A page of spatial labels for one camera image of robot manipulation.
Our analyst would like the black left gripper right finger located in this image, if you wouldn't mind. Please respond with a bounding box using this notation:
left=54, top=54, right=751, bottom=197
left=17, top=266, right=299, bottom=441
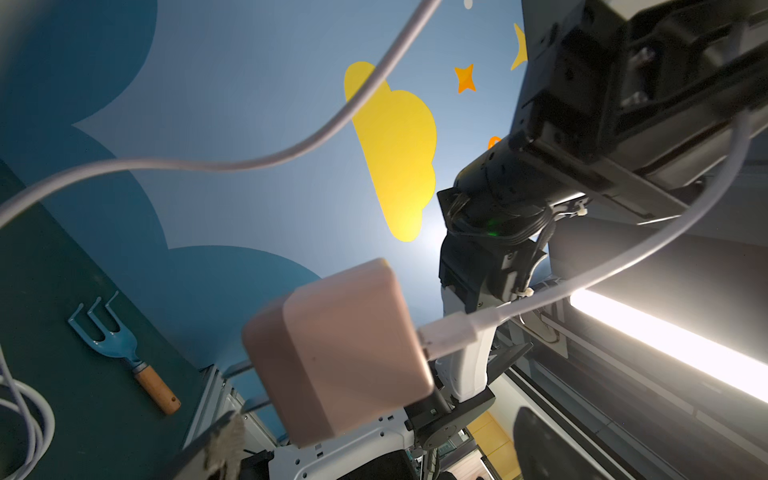
left=513, top=407, right=600, bottom=480

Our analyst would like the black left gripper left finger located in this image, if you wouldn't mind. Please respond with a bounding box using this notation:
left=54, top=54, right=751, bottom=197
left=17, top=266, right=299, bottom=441
left=158, top=411, right=245, bottom=480

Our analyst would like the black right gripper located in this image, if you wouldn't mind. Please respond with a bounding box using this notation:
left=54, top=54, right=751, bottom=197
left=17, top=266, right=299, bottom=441
left=438, top=1, right=767, bottom=240

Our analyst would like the white pink charger cable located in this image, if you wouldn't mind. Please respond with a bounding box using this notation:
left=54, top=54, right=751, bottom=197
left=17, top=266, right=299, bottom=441
left=0, top=0, right=754, bottom=361

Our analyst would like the pink charger adapter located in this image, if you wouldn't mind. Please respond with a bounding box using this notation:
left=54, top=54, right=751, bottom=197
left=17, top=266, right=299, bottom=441
left=241, top=259, right=434, bottom=448

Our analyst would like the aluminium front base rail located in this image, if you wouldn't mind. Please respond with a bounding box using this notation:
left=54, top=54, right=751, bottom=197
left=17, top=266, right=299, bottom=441
left=183, top=360, right=277, bottom=453

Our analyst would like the orange handled garden fork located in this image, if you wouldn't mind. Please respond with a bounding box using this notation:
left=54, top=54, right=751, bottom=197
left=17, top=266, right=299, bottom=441
left=67, top=291, right=181, bottom=415

